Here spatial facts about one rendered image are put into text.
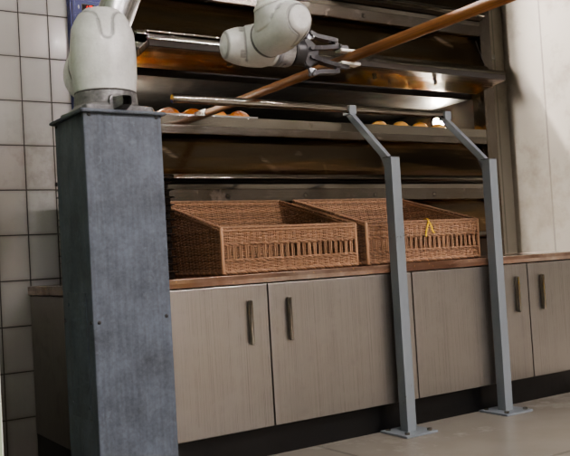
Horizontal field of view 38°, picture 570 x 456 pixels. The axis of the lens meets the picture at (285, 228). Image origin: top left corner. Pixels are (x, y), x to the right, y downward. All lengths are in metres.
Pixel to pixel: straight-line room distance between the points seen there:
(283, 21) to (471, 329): 1.54
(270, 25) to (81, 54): 0.47
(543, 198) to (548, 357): 3.22
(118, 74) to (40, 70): 0.93
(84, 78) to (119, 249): 0.42
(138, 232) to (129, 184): 0.12
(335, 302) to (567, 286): 1.18
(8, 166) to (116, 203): 0.94
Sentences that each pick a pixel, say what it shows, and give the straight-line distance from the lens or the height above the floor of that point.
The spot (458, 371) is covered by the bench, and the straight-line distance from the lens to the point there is 3.15.
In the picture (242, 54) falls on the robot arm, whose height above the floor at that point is 1.16.
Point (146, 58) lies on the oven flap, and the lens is 3.10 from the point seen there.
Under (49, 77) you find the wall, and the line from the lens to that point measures 2.99.
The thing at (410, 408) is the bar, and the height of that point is 0.09.
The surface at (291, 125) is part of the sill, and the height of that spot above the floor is 1.16.
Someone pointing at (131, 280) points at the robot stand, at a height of 0.59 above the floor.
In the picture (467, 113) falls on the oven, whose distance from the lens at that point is 4.21.
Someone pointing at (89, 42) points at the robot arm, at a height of 1.17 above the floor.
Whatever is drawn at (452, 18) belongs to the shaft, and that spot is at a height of 1.19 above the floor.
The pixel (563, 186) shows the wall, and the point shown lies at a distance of 6.50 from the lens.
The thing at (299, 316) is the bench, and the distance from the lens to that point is 2.70.
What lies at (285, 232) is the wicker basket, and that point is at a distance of 2.73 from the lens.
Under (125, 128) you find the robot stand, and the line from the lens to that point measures 2.04.
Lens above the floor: 0.63
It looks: 2 degrees up
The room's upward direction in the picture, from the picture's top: 3 degrees counter-clockwise
